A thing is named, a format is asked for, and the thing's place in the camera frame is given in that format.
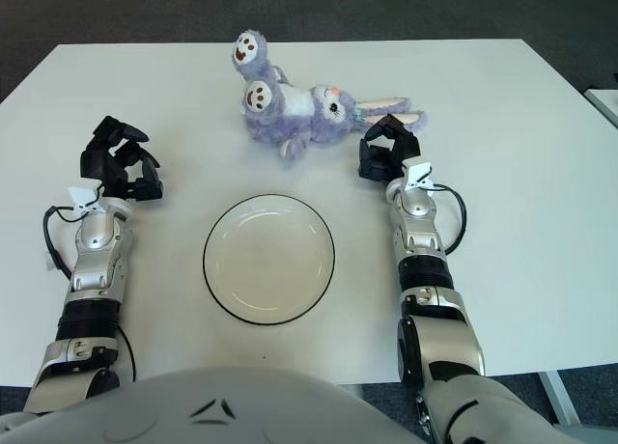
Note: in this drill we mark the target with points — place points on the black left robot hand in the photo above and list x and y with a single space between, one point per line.
96 164

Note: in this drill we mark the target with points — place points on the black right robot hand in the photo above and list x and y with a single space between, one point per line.
374 166

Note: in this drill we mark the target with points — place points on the purple plush bunny doll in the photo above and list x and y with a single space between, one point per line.
289 120

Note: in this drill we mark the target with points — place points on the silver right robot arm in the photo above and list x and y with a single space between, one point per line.
420 231

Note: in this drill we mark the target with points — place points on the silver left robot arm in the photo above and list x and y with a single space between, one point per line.
94 236

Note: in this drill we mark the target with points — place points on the white plate with black rim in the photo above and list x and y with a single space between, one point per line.
269 260

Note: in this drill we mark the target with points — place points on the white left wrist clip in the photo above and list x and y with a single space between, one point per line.
82 195

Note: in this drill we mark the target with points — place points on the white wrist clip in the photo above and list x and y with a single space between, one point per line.
82 195
415 171

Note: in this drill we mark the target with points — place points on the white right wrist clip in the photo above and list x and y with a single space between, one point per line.
415 171

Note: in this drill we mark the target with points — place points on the neighbouring white table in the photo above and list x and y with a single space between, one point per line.
606 103

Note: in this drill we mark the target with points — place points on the grey robot torso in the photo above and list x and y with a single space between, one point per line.
217 405

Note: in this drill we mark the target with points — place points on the grey metal table leg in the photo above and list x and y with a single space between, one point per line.
560 396

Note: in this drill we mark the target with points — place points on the black metal bracket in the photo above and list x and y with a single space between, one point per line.
424 415

